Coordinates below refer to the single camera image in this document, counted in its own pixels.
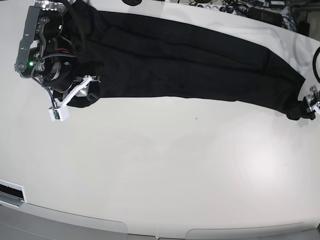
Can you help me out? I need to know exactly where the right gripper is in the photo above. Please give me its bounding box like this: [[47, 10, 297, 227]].
[[42, 62, 92, 100]]

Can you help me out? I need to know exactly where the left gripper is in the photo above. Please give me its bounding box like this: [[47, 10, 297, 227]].
[[301, 85, 320, 120]]

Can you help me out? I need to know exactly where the black t-shirt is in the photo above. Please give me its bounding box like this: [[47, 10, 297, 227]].
[[62, 0, 314, 121]]

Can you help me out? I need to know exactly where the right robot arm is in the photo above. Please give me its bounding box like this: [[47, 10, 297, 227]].
[[14, 0, 87, 102]]

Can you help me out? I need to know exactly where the white table slot panel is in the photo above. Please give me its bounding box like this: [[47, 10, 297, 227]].
[[0, 179, 27, 208]]

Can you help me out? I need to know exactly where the white power strip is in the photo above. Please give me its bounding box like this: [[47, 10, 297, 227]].
[[171, 0, 224, 10]]

